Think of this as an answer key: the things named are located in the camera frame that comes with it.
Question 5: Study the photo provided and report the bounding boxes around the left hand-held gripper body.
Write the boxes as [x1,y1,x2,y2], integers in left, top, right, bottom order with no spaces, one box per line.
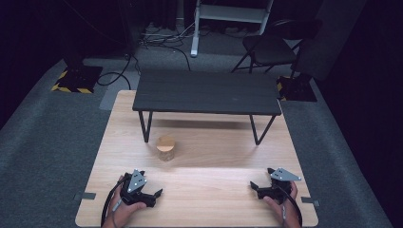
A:
[119,168,158,209]

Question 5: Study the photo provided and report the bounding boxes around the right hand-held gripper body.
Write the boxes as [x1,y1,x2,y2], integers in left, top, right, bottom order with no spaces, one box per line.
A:
[256,167,302,205]

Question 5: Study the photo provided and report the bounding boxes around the person's right hand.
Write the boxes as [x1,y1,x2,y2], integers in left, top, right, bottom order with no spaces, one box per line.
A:
[262,180,299,224]

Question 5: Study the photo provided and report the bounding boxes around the person's left hand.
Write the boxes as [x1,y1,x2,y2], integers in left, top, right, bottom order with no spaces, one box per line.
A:
[108,175,147,226]

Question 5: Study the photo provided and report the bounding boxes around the small wooden cylinder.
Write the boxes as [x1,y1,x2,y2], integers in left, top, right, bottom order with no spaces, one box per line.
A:
[155,135,176,162]

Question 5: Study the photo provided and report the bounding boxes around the black stand base hazard tape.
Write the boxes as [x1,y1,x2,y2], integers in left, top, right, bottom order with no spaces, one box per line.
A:
[50,52,105,95]
[276,73,318,103]

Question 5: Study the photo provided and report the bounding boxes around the black raised shelf with legs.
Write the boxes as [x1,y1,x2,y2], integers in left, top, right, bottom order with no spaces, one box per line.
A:
[131,69,282,146]

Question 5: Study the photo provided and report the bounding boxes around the black folding chair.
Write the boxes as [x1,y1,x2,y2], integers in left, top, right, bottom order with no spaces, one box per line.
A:
[230,18,323,78]

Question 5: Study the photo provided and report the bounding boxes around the white metal stand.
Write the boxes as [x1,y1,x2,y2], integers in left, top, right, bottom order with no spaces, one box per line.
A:
[189,0,276,59]

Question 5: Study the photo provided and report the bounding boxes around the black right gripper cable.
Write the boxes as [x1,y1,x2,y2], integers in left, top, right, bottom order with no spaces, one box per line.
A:
[274,183,303,228]

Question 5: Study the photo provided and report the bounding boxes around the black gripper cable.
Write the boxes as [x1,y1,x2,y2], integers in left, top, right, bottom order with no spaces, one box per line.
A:
[100,176,131,228]
[274,183,303,228]

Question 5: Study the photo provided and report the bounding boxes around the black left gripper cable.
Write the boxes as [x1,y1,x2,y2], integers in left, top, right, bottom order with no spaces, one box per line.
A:
[100,176,131,228]

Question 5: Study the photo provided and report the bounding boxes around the grey table edge bracket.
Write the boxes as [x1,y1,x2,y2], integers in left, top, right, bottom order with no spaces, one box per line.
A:
[73,191,97,201]
[300,196,321,208]

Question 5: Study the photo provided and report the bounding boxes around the black floor cable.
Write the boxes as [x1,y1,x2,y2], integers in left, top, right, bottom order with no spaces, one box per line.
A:
[96,52,142,91]

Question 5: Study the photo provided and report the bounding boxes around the bundle of floor cables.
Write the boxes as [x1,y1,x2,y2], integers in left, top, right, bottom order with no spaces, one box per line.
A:
[138,20,210,72]

